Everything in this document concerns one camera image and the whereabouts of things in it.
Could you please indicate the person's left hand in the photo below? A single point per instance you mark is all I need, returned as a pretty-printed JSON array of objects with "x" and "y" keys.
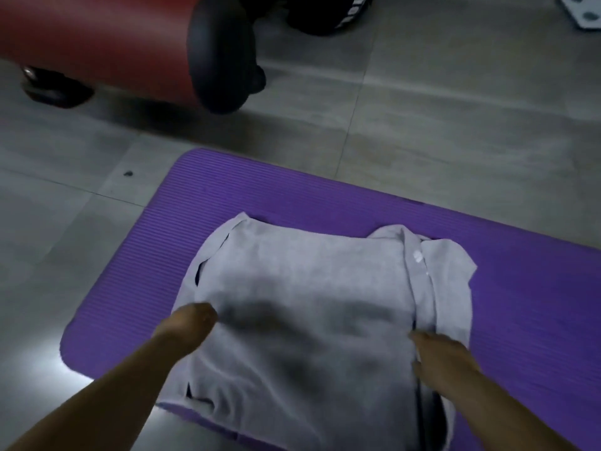
[{"x": 188, "y": 326}]

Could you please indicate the person's right hand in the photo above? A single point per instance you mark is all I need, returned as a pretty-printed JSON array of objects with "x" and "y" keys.
[{"x": 443, "y": 366}]

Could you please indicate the person's left forearm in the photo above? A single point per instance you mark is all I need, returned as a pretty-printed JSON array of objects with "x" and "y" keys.
[{"x": 94, "y": 403}]

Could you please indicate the person's right forearm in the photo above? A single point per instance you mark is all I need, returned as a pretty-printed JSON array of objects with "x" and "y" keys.
[{"x": 497, "y": 418}]

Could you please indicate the purple yoga mat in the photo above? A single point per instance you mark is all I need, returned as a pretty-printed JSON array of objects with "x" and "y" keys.
[{"x": 526, "y": 300}]

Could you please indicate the red padded gym roller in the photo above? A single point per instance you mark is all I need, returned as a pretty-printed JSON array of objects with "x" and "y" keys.
[{"x": 94, "y": 32}]

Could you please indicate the black medicine ball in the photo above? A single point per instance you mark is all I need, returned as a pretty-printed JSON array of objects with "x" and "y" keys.
[{"x": 319, "y": 14}]

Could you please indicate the white bathroom scale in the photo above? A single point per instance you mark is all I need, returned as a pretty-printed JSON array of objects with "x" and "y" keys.
[{"x": 584, "y": 11}]

